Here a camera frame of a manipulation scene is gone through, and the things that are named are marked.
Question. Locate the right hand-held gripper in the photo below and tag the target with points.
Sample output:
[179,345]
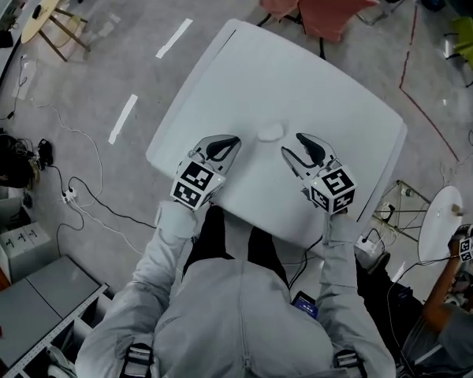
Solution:
[333,189]

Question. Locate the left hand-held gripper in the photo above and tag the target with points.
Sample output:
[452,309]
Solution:
[195,185]

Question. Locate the white cotton swab container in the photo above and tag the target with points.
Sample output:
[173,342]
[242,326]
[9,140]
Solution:
[270,132]

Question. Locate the person's left forearm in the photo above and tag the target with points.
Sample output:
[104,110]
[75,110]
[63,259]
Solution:
[169,234]

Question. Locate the person's right forearm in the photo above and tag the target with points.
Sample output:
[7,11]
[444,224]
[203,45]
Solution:
[341,258]

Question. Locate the person's black trouser legs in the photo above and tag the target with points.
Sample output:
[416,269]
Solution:
[220,234]

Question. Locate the white floor tape strip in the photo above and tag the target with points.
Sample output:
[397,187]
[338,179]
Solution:
[174,38]
[123,119]

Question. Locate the white square power strip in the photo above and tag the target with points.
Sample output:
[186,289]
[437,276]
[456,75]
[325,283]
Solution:
[368,243]

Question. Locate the red floor tape line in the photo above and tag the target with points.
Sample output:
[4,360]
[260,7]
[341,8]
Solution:
[425,116]

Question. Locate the person's shoe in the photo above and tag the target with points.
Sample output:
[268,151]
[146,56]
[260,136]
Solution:
[379,262]

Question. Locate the black phone with blue screen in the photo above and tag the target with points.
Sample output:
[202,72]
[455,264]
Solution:
[305,304]

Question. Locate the round white side table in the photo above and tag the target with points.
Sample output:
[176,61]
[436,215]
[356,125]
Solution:
[439,223]

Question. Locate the pink cloth covered chair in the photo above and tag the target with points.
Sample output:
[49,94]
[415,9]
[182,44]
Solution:
[319,2]

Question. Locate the black device on floor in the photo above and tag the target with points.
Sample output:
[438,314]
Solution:
[45,154]

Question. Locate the person's grey jacket torso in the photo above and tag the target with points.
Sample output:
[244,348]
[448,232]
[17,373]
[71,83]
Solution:
[236,321]

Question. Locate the white cardboard box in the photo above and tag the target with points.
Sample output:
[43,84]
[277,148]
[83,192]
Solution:
[23,238]

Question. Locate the round wooden stool table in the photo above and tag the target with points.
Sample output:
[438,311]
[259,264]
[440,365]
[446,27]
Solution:
[43,12]

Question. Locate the small black item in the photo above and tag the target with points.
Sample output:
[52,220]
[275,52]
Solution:
[36,12]

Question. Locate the grey metal cabinet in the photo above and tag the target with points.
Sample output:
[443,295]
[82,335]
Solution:
[31,309]

